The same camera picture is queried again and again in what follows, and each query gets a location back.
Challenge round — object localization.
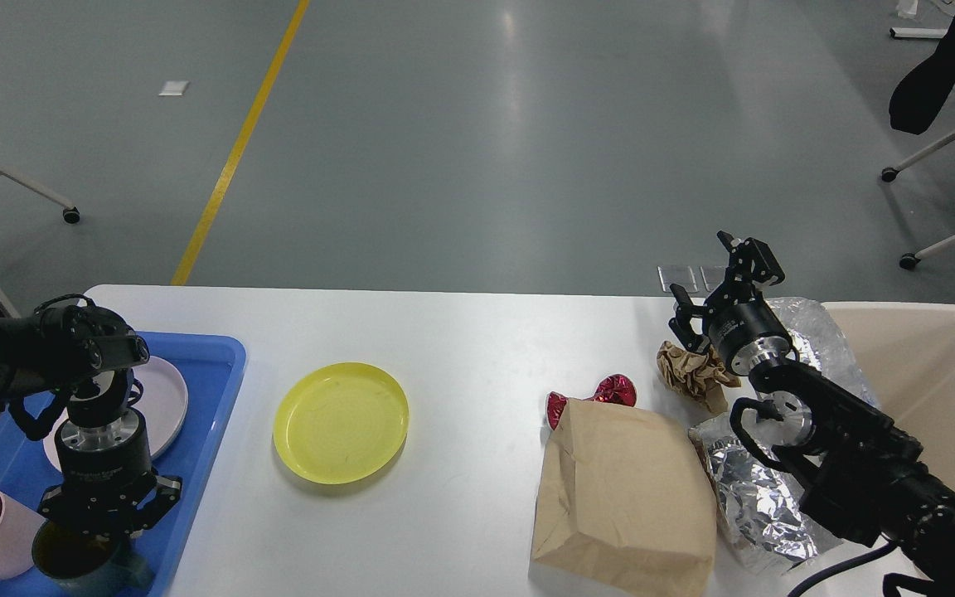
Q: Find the blue plastic tray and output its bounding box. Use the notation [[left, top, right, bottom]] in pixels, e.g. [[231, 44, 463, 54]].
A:
[[0, 332, 246, 596]]

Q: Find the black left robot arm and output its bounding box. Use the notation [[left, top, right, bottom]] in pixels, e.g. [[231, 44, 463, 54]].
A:
[[0, 294, 182, 540]]

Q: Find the pink plate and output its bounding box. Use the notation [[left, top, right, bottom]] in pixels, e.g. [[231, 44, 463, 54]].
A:
[[42, 357, 188, 471]]

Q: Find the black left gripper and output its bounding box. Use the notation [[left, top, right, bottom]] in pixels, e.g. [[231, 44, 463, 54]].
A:
[[37, 408, 183, 540]]

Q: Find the crumpled aluminium foil sheet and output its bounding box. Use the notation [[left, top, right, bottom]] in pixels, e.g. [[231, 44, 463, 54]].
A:
[[687, 413, 842, 575]]

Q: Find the clear plastic bag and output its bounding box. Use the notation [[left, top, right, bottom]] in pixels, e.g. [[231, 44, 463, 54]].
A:
[[767, 296, 880, 408]]

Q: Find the red foil wrapper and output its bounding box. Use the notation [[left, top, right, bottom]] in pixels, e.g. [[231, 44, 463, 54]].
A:
[[545, 374, 637, 430]]

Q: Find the dark teal mug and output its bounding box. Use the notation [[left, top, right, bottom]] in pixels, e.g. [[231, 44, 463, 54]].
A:
[[31, 521, 154, 596]]

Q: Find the crumpled brown paper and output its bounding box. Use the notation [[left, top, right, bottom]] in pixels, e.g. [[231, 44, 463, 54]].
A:
[[656, 341, 740, 416]]

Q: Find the beige plastic bin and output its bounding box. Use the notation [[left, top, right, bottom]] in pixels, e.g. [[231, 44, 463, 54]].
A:
[[822, 302, 955, 502]]

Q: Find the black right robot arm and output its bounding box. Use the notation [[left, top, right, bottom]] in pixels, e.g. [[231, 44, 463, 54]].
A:
[[668, 231, 955, 596]]

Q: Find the metal floor plate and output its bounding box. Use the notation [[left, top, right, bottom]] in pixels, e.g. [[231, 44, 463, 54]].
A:
[[657, 265, 726, 296]]

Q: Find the brown paper bag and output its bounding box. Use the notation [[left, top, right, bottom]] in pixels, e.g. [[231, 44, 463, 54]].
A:
[[531, 398, 717, 596]]

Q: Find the yellow plastic plate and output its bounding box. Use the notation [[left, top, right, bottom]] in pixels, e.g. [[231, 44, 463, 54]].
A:
[[273, 362, 410, 485]]

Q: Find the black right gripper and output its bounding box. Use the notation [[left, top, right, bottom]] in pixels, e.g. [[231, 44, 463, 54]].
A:
[[668, 231, 793, 377]]

